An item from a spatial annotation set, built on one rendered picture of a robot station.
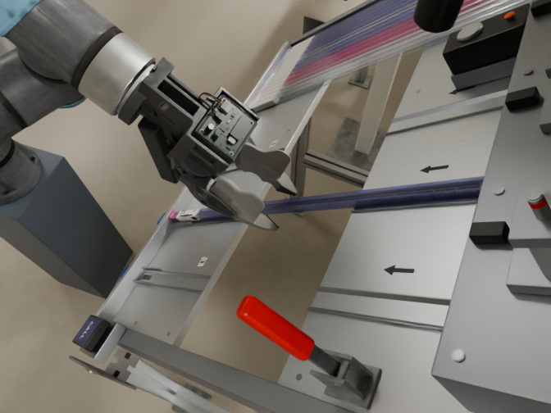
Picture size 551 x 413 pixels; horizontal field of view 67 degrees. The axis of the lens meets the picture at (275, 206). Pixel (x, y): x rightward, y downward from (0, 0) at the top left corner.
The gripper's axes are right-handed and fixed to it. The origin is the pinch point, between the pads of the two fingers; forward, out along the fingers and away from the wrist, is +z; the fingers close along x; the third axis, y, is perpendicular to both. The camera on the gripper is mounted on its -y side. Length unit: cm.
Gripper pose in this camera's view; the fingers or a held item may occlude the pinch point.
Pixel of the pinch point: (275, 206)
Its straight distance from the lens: 51.2
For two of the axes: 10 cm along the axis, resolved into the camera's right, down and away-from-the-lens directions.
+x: 4.3, -7.8, 4.5
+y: 4.8, -2.2, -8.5
